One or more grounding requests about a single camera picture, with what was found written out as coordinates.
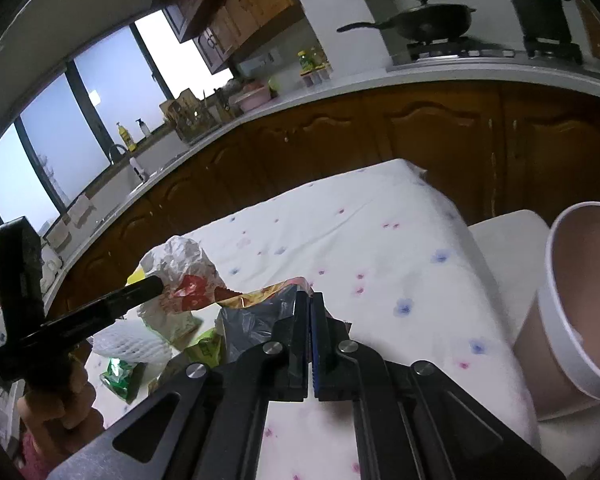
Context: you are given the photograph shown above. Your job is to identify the silver red snack bag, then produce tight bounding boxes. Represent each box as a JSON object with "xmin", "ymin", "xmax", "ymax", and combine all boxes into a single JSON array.
[{"xmin": 216, "ymin": 276, "xmax": 313, "ymax": 363}]

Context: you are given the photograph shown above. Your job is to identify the white kitchen countertop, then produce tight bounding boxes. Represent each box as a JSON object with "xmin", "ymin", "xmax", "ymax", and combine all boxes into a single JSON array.
[{"xmin": 42, "ymin": 56, "xmax": 600, "ymax": 311}]

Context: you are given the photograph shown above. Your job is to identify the pink round trash bin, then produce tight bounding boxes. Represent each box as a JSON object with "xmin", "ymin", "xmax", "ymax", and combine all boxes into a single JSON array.
[{"xmin": 514, "ymin": 202, "xmax": 600, "ymax": 419}]

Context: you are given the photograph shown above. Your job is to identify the person's left hand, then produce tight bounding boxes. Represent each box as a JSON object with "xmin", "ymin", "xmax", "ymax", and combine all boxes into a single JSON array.
[{"xmin": 17, "ymin": 356, "xmax": 105, "ymax": 479}]

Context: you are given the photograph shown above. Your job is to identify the white foam fruit net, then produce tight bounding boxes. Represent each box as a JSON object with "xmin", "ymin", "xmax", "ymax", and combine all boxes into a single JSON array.
[{"xmin": 91, "ymin": 318, "xmax": 172, "ymax": 364}]

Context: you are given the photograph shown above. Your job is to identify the green plastic wrapper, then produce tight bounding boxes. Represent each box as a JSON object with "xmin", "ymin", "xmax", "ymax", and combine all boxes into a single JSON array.
[{"xmin": 99, "ymin": 359, "xmax": 146, "ymax": 404}]

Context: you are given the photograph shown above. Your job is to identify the green juice pouch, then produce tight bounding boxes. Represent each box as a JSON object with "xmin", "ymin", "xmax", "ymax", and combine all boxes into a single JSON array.
[{"xmin": 148, "ymin": 328, "xmax": 225, "ymax": 393}]

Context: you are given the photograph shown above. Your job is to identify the crumpled white paper wrapper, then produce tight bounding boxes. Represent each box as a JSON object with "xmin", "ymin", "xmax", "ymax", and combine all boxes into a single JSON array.
[{"xmin": 137, "ymin": 235, "xmax": 225, "ymax": 344}]

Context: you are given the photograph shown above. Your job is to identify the white floral tablecloth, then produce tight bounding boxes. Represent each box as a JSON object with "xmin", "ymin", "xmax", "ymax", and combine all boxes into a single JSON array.
[{"xmin": 84, "ymin": 158, "xmax": 541, "ymax": 480}]

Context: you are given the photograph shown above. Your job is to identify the sink faucet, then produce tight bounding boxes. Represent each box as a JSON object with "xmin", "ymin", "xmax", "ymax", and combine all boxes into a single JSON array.
[{"xmin": 108, "ymin": 144, "xmax": 149, "ymax": 182}]

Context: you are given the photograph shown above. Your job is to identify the yellow dish soap bottle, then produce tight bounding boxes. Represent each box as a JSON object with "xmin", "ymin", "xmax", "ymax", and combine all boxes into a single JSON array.
[{"xmin": 117, "ymin": 122, "xmax": 137, "ymax": 152}]

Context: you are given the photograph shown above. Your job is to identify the white pump bottle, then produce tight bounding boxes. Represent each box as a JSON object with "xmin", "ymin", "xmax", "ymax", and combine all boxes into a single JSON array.
[{"xmin": 136, "ymin": 118, "xmax": 151, "ymax": 138}]

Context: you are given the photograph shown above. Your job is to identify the dish drying rack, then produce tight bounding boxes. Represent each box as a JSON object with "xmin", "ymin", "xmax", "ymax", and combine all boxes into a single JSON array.
[{"xmin": 159, "ymin": 89, "xmax": 219, "ymax": 144}]

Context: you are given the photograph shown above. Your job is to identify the brown lower cabinets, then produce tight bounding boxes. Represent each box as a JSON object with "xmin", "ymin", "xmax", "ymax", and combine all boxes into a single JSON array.
[{"xmin": 49, "ymin": 81, "xmax": 600, "ymax": 321}]

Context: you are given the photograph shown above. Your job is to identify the brown cabinets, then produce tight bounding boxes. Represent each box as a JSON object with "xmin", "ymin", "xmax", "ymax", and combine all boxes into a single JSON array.
[
  {"xmin": 155, "ymin": 0, "xmax": 304, "ymax": 74},
  {"xmin": 49, "ymin": 81, "xmax": 600, "ymax": 321}
]

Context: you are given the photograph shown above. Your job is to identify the pink basin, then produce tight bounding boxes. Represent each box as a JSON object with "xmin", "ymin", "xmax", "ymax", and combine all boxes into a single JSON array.
[{"xmin": 235, "ymin": 86, "xmax": 272, "ymax": 113}]

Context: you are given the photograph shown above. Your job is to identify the seasoning bottles rack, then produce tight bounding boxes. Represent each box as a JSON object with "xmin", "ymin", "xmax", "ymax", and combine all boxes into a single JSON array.
[{"xmin": 298, "ymin": 47, "xmax": 332, "ymax": 88}]

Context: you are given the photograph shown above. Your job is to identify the brown upper cabinets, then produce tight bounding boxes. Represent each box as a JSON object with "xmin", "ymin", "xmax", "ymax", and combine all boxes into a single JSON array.
[{"xmin": 155, "ymin": 0, "xmax": 304, "ymax": 74}]

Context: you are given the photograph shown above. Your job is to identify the gas stove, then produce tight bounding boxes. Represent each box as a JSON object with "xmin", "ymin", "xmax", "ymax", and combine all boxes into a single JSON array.
[{"xmin": 388, "ymin": 36, "xmax": 600, "ymax": 80}]

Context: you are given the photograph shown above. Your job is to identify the black wok with lid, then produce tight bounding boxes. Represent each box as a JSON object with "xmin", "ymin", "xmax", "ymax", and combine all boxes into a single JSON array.
[{"xmin": 337, "ymin": 0, "xmax": 476, "ymax": 44}]

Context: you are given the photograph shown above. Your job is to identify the black stock pot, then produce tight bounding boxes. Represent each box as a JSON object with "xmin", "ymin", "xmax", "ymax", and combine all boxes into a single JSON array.
[{"xmin": 510, "ymin": 0, "xmax": 572, "ymax": 44}]

